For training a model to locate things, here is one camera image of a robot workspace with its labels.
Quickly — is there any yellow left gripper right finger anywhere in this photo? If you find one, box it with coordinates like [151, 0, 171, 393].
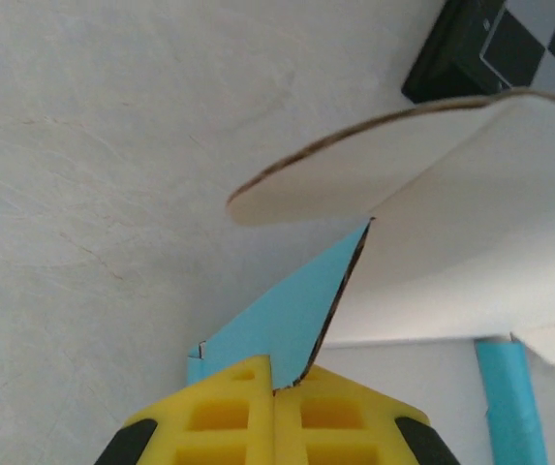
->
[275, 364, 462, 465]

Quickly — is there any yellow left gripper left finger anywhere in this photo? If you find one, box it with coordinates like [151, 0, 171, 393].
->
[93, 355, 277, 465]

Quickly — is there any blue and white cardboard box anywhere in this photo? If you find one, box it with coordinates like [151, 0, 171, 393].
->
[187, 89, 555, 465]

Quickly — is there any black and grey checkerboard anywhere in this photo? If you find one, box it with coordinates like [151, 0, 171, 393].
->
[400, 0, 555, 106]

